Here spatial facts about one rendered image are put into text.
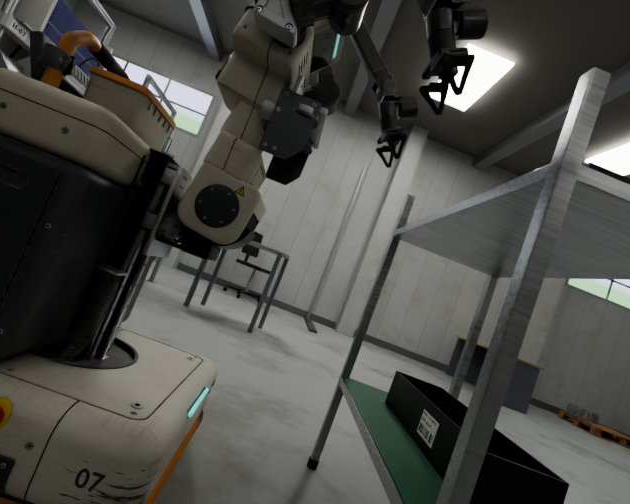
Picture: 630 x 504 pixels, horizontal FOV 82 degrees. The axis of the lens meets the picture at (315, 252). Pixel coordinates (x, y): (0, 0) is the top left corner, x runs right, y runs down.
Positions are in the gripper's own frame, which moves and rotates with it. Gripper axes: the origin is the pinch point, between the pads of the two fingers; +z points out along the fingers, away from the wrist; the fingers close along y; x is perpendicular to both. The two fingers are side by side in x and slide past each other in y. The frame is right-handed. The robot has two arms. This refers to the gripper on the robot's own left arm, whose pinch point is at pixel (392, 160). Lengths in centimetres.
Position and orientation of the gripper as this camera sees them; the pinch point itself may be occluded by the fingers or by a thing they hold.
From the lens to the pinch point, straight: 129.0
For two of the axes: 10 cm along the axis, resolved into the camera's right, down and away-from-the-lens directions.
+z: 0.9, 9.9, -0.5
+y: -0.8, 0.6, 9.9
